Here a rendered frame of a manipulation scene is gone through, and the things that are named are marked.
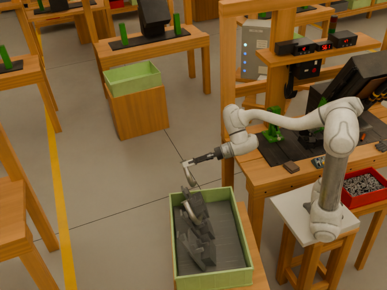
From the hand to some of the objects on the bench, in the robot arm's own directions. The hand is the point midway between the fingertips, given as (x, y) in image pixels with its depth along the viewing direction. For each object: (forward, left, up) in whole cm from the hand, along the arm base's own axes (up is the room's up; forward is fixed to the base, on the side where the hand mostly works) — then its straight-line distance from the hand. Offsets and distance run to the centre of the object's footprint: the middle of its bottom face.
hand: (188, 163), depth 197 cm
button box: (+14, -99, -47) cm, 110 cm away
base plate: (+44, -117, -47) cm, 133 cm away
